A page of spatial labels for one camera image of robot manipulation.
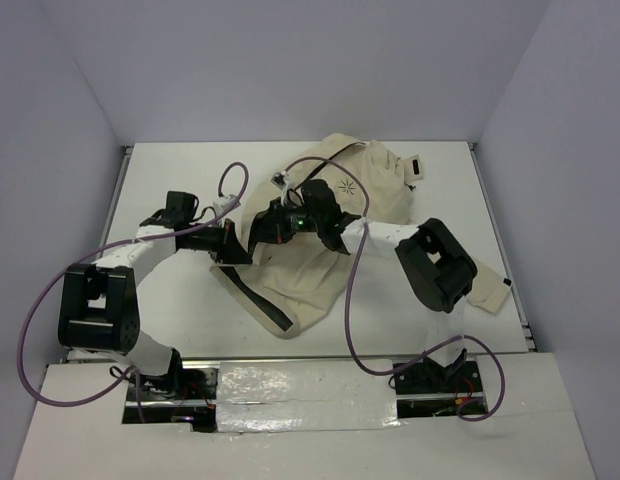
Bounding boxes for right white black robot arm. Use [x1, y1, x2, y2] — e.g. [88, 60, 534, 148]
[249, 180, 477, 376]

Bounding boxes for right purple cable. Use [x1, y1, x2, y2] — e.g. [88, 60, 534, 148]
[284, 157, 507, 425]

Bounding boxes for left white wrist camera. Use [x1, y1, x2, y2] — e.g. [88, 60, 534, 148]
[212, 194, 240, 215]

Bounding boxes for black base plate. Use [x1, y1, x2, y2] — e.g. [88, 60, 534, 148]
[388, 359, 488, 419]
[122, 367, 219, 433]

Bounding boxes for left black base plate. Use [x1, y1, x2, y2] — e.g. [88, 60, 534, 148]
[122, 367, 219, 433]

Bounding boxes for cream jacket with black zipper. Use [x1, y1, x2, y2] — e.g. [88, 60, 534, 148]
[209, 131, 514, 339]

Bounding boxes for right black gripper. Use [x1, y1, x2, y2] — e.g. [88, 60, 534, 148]
[253, 196, 324, 244]

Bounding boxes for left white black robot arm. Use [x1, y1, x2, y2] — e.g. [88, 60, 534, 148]
[58, 191, 248, 399]

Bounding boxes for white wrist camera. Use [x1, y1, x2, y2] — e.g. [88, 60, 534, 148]
[212, 194, 240, 215]
[271, 171, 303, 207]

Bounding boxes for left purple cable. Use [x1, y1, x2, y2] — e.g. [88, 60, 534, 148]
[17, 162, 250, 424]

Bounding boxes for purple cable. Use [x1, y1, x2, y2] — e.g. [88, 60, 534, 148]
[284, 157, 507, 425]
[17, 162, 250, 424]

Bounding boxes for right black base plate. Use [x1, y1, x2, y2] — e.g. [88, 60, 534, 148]
[388, 359, 488, 419]

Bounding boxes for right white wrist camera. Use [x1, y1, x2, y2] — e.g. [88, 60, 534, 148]
[271, 171, 303, 207]

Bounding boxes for white foam front board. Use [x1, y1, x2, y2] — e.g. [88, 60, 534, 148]
[15, 353, 594, 479]

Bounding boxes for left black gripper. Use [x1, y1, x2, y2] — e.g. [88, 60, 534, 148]
[182, 217, 252, 265]

